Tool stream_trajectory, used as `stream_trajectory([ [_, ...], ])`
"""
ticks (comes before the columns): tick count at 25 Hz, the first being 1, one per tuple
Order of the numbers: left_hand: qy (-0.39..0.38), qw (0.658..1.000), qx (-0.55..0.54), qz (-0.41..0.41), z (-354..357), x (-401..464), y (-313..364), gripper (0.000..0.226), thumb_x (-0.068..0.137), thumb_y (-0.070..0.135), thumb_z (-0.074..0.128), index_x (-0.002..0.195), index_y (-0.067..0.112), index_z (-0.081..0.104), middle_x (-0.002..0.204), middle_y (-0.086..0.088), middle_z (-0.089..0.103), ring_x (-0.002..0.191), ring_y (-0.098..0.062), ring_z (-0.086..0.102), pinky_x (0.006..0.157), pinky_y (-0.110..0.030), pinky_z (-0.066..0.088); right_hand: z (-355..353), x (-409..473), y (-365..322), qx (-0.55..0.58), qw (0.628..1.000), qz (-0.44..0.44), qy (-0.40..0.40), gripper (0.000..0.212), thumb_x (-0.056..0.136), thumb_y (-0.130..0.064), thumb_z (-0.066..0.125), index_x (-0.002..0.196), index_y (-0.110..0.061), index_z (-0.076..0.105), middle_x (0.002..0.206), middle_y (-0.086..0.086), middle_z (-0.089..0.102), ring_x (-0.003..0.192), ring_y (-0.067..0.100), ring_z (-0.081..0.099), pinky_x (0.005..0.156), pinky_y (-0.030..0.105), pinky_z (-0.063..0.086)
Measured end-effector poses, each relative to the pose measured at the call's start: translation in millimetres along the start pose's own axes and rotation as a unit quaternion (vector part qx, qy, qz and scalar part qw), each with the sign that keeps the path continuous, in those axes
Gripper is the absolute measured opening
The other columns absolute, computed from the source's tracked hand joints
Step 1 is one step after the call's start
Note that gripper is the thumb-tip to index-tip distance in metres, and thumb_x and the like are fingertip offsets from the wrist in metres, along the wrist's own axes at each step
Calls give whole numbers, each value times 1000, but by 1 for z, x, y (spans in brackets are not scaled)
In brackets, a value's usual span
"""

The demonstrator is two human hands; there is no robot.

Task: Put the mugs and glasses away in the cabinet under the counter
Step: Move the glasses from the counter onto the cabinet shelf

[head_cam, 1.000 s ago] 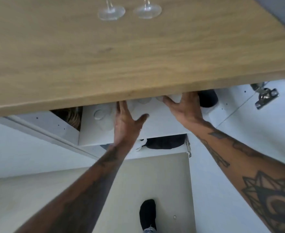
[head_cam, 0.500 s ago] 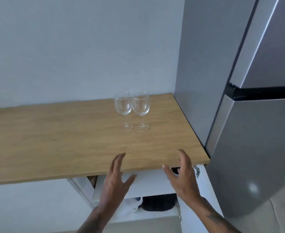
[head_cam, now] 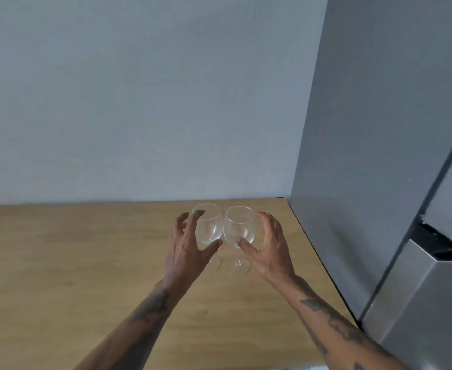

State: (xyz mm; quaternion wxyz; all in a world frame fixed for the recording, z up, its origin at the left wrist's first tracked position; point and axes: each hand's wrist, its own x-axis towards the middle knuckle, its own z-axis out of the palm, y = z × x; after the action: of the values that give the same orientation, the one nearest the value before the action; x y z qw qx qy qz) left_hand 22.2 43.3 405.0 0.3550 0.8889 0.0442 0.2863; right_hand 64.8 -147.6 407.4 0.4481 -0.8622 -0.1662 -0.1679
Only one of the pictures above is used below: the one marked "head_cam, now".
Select person's right forearm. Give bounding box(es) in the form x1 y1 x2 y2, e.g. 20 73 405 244
274 275 408 370

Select person's right hand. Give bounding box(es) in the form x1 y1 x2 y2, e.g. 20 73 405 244
238 211 297 285

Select grey refrigerator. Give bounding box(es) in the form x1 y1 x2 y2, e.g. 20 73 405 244
289 0 452 370

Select person's left forearm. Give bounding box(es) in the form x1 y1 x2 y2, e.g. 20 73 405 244
73 279 188 370

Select person's left hand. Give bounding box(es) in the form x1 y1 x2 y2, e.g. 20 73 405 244
162 210 223 295

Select clear wine glass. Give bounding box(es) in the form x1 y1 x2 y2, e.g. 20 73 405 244
192 203 223 272
223 206 257 276

